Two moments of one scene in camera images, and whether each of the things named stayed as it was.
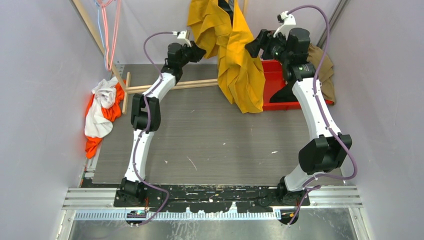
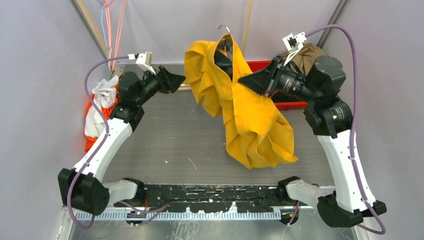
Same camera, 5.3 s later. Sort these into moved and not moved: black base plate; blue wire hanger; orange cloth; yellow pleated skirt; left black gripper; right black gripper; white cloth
Moved: yellow pleated skirt; right black gripper; blue wire hanger; left black gripper
Not moved: orange cloth; white cloth; black base plate
